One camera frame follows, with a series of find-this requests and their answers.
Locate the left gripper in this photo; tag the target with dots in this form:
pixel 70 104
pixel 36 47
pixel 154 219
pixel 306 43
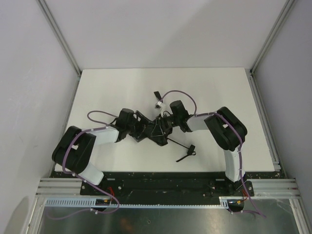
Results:
pixel 140 125

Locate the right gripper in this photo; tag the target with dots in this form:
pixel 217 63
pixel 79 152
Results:
pixel 161 124

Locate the black folding umbrella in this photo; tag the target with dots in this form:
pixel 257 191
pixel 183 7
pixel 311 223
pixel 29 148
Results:
pixel 168 139

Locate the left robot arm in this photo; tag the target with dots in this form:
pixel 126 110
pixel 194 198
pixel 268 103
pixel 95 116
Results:
pixel 74 150

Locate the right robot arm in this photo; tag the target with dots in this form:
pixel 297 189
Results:
pixel 226 129

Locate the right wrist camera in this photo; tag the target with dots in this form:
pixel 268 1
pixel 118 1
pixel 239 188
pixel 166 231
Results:
pixel 161 107

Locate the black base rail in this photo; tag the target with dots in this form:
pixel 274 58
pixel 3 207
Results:
pixel 211 183

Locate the right aluminium frame post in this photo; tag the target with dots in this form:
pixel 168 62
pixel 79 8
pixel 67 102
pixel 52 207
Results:
pixel 277 26

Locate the aluminium frame post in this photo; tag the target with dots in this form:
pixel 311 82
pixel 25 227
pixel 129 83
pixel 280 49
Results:
pixel 277 26
pixel 59 35

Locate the left aluminium frame post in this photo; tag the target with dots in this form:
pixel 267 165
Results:
pixel 59 35

